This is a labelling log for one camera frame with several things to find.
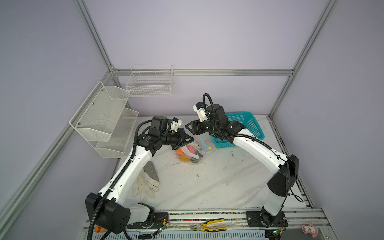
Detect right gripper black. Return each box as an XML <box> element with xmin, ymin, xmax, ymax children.
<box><xmin>183</xmin><ymin>117</ymin><xmax>218</xmax><ymax>136</ymax></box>

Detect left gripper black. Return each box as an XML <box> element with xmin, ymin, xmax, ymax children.
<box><xmin>160</xmin><ymin>128</ymin><xmax>194</xmax><ymax>151</ymax></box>

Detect pink apple toy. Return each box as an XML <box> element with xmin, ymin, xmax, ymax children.
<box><xmin>187</xmin><ymin>145</ymin><xmax>196</xmax><ymax>154</ymax></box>

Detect smooth orange toy fruit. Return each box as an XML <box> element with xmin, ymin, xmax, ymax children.
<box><xmin>175</xmin><ymin>149</ymin><xmax>185</xmax><ymax>155</ymax></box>

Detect clear zip top bag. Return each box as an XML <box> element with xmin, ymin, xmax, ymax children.
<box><xmin>174</xmin><ymin>124</ymin><xmax>213</xmax><ymax>165</ymax></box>

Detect yellow mango toy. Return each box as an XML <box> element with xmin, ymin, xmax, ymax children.
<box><xmin>180</xmin><ymin>155</ymin><xmax>191</xmax><ymax>162</ymax></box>

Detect dark avocado toy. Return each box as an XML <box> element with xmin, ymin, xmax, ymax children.
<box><xmin>191</xmin><ymin>152</ymin><xmax>204</xmax><ymax>164</ymax></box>

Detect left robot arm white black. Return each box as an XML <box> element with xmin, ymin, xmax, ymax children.
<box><xmin>85</xmin><ymin>127</ymin><xmax>194</xmax><ymax>240</ymax></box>

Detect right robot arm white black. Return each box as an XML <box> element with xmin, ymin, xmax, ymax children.
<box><xmin>186</xmin><ymin>102</ymin><xmax>299</xmax><ymax>227</ymax></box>

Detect teal plastic basket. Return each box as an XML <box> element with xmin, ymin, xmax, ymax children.
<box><xmin>209</xmin><ymin>111</ymin><xmax>266</xmax><ymax>149</ymax></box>

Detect white work glove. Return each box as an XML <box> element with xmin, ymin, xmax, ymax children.
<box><xmin>132</xmin><ymin>171</ymin><xmax>160</xmax><ymax>203</ymax></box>

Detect white mesh two-tier shelf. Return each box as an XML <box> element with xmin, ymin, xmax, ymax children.
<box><xmin>69</xmin><ymin>82</ymin><xmax>139</xmax><ymax>159</ymax></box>

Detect pink white plush toy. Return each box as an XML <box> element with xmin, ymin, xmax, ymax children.
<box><xmin>302</xmin><ymin>223</ymin><xmax>319</xmax><ymax>238</ymax></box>

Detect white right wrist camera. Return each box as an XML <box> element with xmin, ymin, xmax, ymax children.
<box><xmin>193</xmin><ymin>102</ymin><xmax>208</xmax><ymax>122</ymax></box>

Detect black corrugated cable conduit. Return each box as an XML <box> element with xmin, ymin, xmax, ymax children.
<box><xmin>86</xmin><ymin>119</ymin><xmax>154</xmax><ymax>240</ymax></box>

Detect white wire wall basket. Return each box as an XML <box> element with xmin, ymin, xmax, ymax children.
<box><xmin>126</xmin><ymin>65</ymin><xmax>174</xmax><ymax>97</ymax></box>

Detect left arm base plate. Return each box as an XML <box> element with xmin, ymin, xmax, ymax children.
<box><xmin>127</xmin><ymin>212</ymin><xmax>169</xmax><ymax>230</ymax></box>

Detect yellow handled pliers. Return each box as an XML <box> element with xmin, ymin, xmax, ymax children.
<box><xmin>190</xmin><ymin>219</ymin><xmax>227</xmax><ymax>233</ymax></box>

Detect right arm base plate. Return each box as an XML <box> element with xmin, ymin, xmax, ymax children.
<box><xmin>246</xmin><ymin>209</ymin><xmax>288</xmax><ymax>228</ymax></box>

